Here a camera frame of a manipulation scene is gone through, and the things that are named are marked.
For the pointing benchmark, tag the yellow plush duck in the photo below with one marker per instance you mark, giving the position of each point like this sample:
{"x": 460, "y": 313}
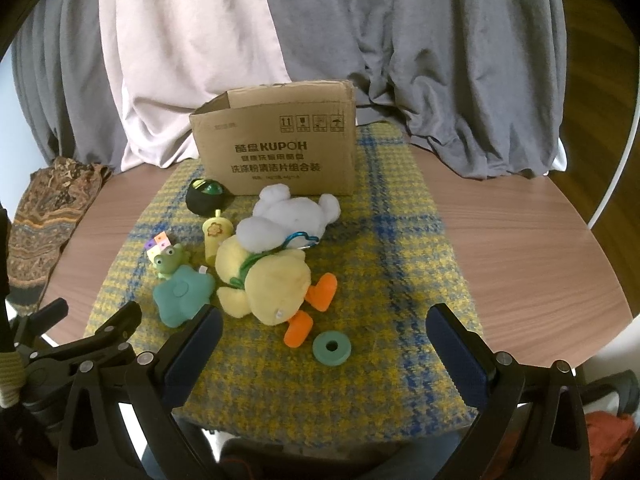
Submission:
{"x": 270, "y": 280}

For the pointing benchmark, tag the grey curtain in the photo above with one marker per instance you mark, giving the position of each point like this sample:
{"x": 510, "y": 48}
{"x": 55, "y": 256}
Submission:
{"x": 425, "y": 60}

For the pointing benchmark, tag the black ball with green window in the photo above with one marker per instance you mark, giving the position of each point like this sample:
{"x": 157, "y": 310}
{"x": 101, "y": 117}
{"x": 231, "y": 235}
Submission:
{"x": 202, "y": 205}

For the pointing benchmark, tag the blue carabiner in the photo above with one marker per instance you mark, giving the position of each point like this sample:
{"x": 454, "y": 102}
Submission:
{"x": 301, "y": 233}

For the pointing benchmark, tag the orange cloth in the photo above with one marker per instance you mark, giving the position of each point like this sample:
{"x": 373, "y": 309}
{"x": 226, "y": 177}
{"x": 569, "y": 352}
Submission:
{"x": 605, "y": 440}

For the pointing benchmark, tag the four-coloured block cube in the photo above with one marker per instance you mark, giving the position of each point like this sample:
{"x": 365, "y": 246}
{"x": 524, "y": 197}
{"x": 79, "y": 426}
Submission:
{"x": 159, "y": 245}

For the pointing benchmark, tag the pale pink cloth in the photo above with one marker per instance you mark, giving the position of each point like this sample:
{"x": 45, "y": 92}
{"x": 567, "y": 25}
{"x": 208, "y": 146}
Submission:
{"x": 175, "y": 60}

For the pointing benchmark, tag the brown cardboard box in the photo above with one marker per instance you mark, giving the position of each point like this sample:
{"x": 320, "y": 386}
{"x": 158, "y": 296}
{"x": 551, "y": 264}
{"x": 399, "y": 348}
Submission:
{"x": 280, "y": 160}

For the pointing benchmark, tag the teal star-shaped toy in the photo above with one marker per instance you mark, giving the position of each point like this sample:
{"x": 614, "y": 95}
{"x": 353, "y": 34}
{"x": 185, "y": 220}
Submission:
{"x": 182, "y": 292}

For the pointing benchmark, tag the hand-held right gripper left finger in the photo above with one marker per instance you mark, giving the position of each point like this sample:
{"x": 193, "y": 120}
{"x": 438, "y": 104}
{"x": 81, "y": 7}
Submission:
{"x": 196, "y": 352}

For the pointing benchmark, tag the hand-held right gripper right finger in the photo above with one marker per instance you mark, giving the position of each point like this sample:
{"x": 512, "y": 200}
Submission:
{"x": 457, "y": 355}

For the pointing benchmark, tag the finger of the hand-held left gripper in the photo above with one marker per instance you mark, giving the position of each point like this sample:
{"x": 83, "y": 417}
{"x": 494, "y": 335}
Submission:
{"x": 42, "y": 321}
{"x": 117, "y": 327}

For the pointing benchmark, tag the brown paisley cloth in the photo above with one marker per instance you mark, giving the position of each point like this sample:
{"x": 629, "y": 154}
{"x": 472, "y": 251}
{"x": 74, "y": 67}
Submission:
{"x": 45, "y": 220}

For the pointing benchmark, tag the black object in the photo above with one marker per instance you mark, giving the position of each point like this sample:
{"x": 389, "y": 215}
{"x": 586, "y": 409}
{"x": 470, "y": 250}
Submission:
{"x": 620, "y": 390}

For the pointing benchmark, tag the yellow toy cup with flower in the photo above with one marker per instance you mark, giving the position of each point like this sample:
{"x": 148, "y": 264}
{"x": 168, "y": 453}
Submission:
{"x": 215, "y": 246}

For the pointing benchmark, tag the green frog toy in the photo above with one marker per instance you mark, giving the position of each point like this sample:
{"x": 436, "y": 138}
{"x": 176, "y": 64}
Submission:
{"x": 170, "y": 262}

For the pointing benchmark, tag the white plush bear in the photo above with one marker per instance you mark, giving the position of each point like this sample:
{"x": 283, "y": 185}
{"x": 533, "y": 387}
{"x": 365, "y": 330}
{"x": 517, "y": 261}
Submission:
{"x": 285, "y": 220}

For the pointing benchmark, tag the yellow and blue plaid mat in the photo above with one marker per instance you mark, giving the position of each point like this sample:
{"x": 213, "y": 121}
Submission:
{"x": 390, "y": 260}

